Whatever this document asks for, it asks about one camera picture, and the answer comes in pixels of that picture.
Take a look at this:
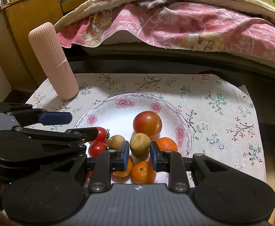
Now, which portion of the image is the small tomato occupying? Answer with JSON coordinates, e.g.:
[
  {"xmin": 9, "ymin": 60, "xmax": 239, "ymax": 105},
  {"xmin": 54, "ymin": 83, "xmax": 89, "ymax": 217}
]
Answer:
[
  {"xmin": 88, "ymin": 141, "xmax": 107, "ymax": 157},
  {"xmin": 95, "ymin": 127, "xmax": 110, "ymax": 142}
]

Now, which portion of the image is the large red tomato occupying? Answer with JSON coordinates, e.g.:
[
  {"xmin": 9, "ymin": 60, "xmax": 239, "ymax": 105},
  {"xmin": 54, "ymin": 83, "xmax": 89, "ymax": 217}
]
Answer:
[{"xmin": 133, "ymin": 111, "xmax": 162, "ymax": 138}]

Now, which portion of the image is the floral tablecloth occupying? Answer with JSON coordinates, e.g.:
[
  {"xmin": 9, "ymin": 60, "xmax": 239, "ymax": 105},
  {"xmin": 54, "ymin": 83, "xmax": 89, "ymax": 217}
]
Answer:
[{"xmin": 28, "ymin": 73, "xmax": 266, "ymax": 181}]

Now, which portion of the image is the wooden cabinet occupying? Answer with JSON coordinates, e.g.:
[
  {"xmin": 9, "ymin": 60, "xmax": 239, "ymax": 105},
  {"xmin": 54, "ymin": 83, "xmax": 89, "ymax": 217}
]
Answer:
[{"xmin": 0, "ymin": 0, "xmax": 87, "ymax": 93}]

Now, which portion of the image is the brown longan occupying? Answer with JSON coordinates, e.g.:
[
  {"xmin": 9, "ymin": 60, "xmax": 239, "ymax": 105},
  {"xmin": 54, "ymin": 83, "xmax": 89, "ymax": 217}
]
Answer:
[
  {"xmin": 108, "ymin": 135, "xmax": 125, "ymax": 150},
  {"xmin": 130, "ymin": 133, "xmax": 151, "ymax": 157}
]

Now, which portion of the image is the pink ribbed cylinder container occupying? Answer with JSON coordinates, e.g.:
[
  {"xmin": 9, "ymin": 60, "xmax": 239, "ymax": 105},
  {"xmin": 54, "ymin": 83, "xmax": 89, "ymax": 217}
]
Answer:
[{"xmin": 28, "ymin": 22, "xmax": 79, "ymax": 100}]

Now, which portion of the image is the mandarin front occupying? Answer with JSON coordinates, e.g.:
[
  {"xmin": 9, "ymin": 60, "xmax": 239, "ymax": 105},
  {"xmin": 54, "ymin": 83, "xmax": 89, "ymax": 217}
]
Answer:
[{"xmin": 112, "ymin": 154, "xmax": 134, "ymax": 178}]

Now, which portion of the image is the pink floral blanket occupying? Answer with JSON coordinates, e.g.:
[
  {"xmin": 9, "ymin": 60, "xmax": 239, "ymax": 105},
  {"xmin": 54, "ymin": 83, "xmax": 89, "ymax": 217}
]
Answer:
[{"xmin": 55, "ymin": 0, "xmax": 275, "ymax": 67}]

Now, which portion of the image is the large textured mandarin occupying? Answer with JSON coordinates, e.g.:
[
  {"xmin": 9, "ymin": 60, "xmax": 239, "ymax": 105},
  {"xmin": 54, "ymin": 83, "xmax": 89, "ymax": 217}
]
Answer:
[{"xmin": 155, "ymin": 137, "xmax": 178, "ymax": 152}]

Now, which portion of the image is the white floral plate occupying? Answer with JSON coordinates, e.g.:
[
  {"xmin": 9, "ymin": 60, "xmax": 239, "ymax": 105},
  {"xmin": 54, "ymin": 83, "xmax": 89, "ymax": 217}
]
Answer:
[{"xmin": 74, "ymin": 93, "xmax": 192, "ymax": 157}]

